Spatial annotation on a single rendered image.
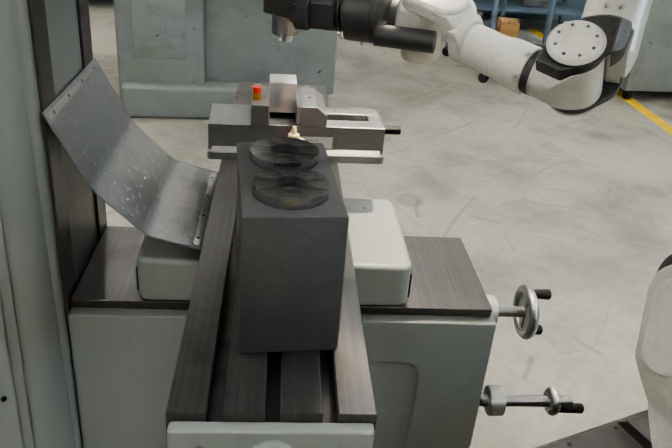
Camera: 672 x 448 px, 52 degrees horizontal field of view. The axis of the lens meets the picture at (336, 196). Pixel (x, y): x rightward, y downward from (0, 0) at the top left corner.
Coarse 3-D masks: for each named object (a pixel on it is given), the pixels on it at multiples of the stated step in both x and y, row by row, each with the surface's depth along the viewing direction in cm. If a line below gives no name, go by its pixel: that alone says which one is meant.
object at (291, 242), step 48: (240, 144) 93; (288, 144) 91; (240, 192) 81; (288, 192) 78; (336, 192) 82; (240, 240) 77; (288, 240) 77; (336, 240) 78; (240, 288) 79; (288, 288) 80; (336, 288) 81; (240, 336) 82; (288, 336) 83; (336, 336) 84
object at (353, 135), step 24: (264, 96) 136; (216, 120) 134; (240, 120) 135; (264, 120) 133; (288, 120) 137; (336, 120) 139; (360, 120) 143; (216, 144) 135; (336, 144) 137; (360, 144) 137
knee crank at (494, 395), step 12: (492, 396) 138; (504, 396) 138; (516, 396) 140; (528, 396) 140; (540, 396) 140; (552, 396) 139; (564, 396) 141; (492, 408) 137; (504, 408) 137; (552, 408) 139; (564, 408) 141; (576, 408) 141
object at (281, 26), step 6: (276, 18) 116; (282, 18) 115; (276, 24) 116; (282, 24) 116; (288, 24) 116; (276, 30) 117; (282, 30) 116; (288, 30) 116; (294, 30) 117; (288, 36) 117
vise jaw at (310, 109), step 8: (304, 88) 143; (312, 88) 143; (296, 96) 138; (304, 96) 138; (312, 96) 138; (320, 96) 142; (296, 104) 134; (304, 104) 134; (312, 104) 134; (320, 104) 137; (296, 112) 134; (304, 112) 133; (312, 112) 133; (320, 112) 133; (296, 120) 134; (304, 120) 134; (312, 120) 134; (320, 120) 134
